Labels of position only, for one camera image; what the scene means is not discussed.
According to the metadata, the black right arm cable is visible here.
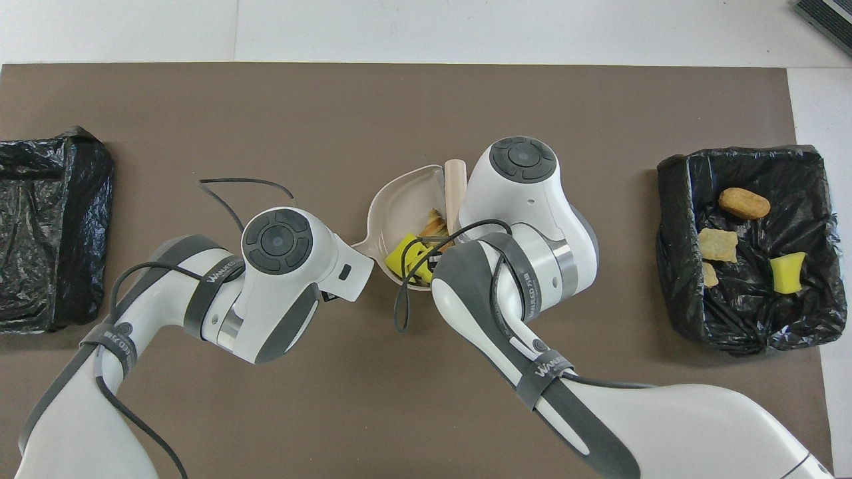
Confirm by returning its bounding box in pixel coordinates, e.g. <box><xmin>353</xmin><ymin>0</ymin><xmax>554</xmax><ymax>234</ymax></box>
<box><xmin>394</xmin><ymin>218</ymin><xmax>656</xmax><ymax>390</ymax></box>

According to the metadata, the dark ribbed box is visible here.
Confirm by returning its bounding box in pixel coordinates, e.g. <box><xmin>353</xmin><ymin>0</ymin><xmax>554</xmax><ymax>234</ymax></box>
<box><xmin>792</xmin><ymin>0</ymin><xmax>852</xmax><ymax>57</ymax></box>

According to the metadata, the bin with black bag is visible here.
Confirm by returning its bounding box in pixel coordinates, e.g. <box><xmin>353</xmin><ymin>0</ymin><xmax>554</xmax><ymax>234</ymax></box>
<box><xmin>656</xmin><ymin>145</ymin><xmax>848</xmax><ymax>356</ymax></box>
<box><xmin>0</xmin><ymin>126</ymin><xmax>114</xmax><ymax>334</ymax></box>

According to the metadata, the pale orange croissant piece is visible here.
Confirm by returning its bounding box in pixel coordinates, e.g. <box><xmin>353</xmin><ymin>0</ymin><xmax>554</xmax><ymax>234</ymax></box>
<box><xmin>417</xmin><ymin>208</ymin><xmax>449</xmax><ymax>241</ymax></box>

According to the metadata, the yellow green scrub sponge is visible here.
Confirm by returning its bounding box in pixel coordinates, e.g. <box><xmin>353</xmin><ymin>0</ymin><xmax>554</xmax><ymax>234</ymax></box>
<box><xmin>770</xmin><ymin>251</ymin><xmax>806</xmax><ymax>294</ymax></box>

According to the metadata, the beige plastic dustpan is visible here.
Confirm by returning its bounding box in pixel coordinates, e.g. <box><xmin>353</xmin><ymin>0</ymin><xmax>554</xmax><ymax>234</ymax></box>
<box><xmin>351</xmin><ymin>164</ymin><xmax>467</xmax><ymax>292</ymax></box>

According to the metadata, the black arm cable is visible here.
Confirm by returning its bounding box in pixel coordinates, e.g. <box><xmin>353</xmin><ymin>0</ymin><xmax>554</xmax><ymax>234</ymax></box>
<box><xmin>93</xmin><ymin>178</ymin><xmax>296</xmax><ymax>479</ymax></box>
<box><xmin>394</xmin><ymin>218</ymin><xmax>656</xmax><ymax>390</ymax></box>

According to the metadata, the yellow sponge piece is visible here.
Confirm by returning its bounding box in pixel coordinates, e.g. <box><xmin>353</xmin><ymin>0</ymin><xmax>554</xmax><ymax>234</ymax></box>
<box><xmin>385</xmin><ymin>232</ymin><xmax>419</xmax><ymax>277</ymax></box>
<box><xmin>411</xmin><ymin>245</ymin><xmax>435</xmax><ymax>280</ymax></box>

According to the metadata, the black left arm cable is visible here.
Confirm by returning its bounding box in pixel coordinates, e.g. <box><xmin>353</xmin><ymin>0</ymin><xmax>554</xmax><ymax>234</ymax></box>
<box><xmin>93</xmin><ymin>178</ymin><xmax>296</xmax><ymax>479</ymax></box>

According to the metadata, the brown table mat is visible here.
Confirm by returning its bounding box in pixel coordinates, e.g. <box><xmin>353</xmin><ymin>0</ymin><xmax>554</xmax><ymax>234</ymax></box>
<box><xmin>0</xmin><ymin>63</ymin><xmax>836</xmax><ymax>479</ymax></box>

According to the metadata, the brown oval bun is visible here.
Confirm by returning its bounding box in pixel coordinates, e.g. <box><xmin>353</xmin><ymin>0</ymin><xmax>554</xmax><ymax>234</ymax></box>
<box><xmin>718</xmin><ymin>187</ymin><xmax>771</xmax><ymax>221</ymax></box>

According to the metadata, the pale bread chunk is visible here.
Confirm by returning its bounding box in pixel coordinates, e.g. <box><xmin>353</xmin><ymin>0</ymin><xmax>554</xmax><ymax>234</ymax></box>
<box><xmin>698</xmin><ymin>228</ymin><xmax>739</xmax><ymax>263</ymax></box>

